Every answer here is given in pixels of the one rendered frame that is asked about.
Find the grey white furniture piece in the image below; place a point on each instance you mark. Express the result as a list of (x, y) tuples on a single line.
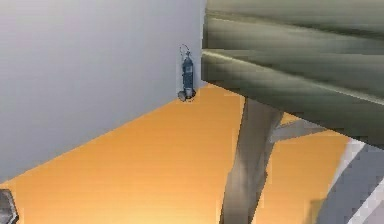
[(356, 186)]

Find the blue vacuum cleaner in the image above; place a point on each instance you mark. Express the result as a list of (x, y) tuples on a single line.
[(187, 75)]

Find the grey angular object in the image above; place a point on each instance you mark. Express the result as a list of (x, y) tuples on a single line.
[(6, 206)]

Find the olive green table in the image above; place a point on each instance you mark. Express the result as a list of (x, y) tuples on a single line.
[(293, 66)]

